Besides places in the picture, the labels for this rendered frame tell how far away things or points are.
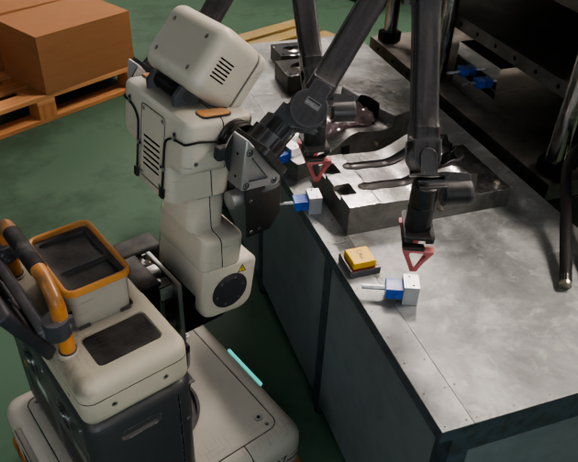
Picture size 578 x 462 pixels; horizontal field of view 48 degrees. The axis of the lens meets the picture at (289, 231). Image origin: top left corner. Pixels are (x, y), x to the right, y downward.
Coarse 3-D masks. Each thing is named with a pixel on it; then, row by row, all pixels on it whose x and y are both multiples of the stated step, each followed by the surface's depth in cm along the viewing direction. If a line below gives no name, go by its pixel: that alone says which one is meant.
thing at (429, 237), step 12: (408, 204) 139; (408, 216) 138; (420, 216) 136; (432, 216) 138; (408, 228) 139; (420, 228) 138; (432, 228) 140; (408, 240) 137; (420, 240) 137; (432, 240) 137
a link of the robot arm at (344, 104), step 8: (336, 96) 162; (344, 96) 163; (352, 96) 163; (336, 104) 162; (344, 104) 162; (352, 104) 162; (336, 112) 162; (344, 112) 162; (352, 112) 162; (336, 120) 163; (344, 120) 163; (352, 120) 164
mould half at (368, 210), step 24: (384, 168) 185; (456, 168) 176; (480, 168) 191; (360, 192) 173; (384, 192) 174; (408, 192) 175; (480, 192) 181; (504, 192) 183; (336, 216) 178; (360, 216) 170; (384, 216) 173
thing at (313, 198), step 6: (306, 192) 179; (312, 192) 179; (318, 192) 179; (294, 198) 179; (300, 198) 179; (306, 198) 179; (312, 198) 177; (318, 198) 177; (282, 204) 178; (288, 204) 178; (294, 204) 178; (300, 204) 177; (306, 204) 178; (312, 204) 178; (318, 204) 178; (300, 210) 178; (312, 210) 179; (318, 210) 179
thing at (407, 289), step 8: (392, 280) 152; (400, 280) 153; (408, 280) 151; (416, 280) 151; (368, 288) 152; (376, 288) 152; (384, 288) 152; (392, 288) 150; (400, 288) 150; (408, 288) 149; (416, 288) 149; (384, 296) 152; (392, 296) 151; (400, 296) 151; (408, 296) 150; (416, 296) 150; (408, 304) 152; (416, 304) 152
